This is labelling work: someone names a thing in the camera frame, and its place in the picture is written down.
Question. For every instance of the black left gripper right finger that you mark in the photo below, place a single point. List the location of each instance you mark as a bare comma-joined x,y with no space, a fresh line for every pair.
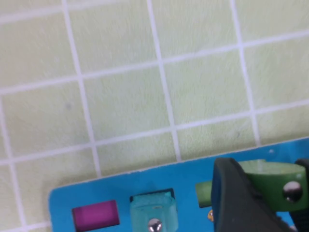
303,221

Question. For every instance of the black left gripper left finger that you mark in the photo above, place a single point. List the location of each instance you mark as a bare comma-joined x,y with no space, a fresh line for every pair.
236,205

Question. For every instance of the green fish piece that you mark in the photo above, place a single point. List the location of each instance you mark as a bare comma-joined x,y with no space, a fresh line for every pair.
268,191

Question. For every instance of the colourful wooden puzzle board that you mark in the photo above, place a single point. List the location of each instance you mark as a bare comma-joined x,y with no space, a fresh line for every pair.
188,176

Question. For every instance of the teal square peg block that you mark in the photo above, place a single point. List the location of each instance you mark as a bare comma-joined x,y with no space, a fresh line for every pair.
144,207

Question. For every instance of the green white checked tablecloth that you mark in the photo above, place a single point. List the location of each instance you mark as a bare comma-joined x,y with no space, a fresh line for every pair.
120,96

